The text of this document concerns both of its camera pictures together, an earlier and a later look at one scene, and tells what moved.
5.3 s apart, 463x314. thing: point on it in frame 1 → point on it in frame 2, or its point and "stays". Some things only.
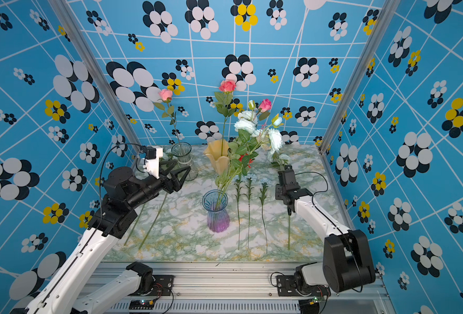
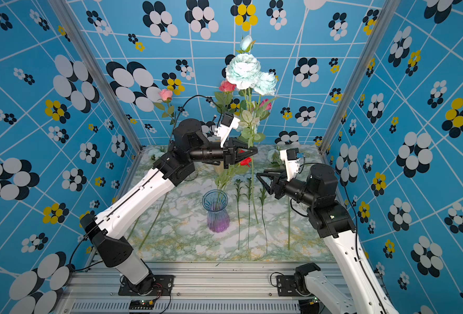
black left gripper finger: (162, 163) → (240, 142)
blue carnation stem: (238, 195) stays
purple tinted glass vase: (214, 201) stays
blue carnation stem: (249, 188) stays
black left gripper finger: (176, 183) → (240, 153)
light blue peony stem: (152, 224) stays
